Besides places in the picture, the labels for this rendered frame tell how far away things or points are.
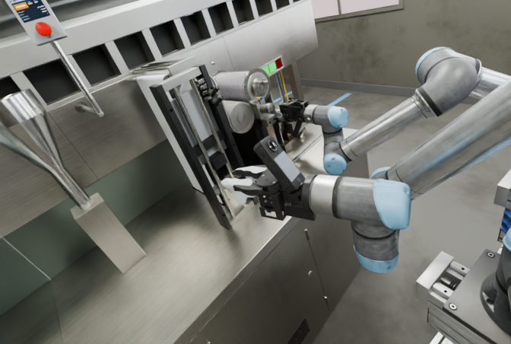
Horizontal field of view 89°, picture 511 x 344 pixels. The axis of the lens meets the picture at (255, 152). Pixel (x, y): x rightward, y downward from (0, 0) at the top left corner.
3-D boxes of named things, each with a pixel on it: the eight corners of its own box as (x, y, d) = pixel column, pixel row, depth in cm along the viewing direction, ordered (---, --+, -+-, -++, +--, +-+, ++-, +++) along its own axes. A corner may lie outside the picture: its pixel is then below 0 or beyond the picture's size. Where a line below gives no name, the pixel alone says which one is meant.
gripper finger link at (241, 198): (220, 207, 59) (258, 209, 55) (213, 184, 56) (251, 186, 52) (227, 199, 61) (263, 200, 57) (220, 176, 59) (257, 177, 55)
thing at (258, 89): (252, 90, 102) (258, 73, 103) (248, 90, 103) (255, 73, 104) (263, 100, 107) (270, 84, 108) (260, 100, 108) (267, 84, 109)
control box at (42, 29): (34, 45, 60) (1, -3, 55) (39, 46, 65) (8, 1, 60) (66, 35, 62) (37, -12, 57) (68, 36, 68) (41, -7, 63)
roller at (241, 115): (236, 137, 104) (226, 110, 98) (203, 129, 122) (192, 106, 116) (257, 122, 110) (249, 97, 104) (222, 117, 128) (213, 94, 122)
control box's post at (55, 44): (98, 115, 73) (49, 42, 63) (96, 114, 74) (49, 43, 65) (103, 113, 74) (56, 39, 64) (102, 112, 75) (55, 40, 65)
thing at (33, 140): (119, 284, 87) (-19, 139, 59) (107, 262, 97) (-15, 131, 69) (155, 253, 94) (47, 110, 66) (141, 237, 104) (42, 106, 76)
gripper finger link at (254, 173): (236, 189, 64) (265, 198, 58) (230, 168, 62) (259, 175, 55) (245, 183, 66) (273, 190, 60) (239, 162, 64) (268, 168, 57)
